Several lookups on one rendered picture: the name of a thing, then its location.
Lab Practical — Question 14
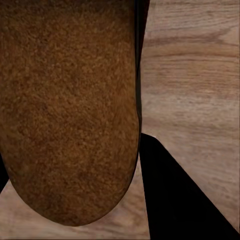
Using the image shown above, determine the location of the sandal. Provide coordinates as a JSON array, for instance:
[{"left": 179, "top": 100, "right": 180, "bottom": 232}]
[{"left": 0, "top": 0, "right": 150, "bottom": 227}]

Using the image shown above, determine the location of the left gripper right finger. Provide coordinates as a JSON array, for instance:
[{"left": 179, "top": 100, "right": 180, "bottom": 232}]
[{"left": 139, "top": 133, "right": 240, "bottom": 240}]

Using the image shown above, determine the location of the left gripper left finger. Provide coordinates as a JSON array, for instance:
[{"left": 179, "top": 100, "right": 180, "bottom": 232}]
[{"left": 0, "top": 153, "right": 10, "bottom": 193}]

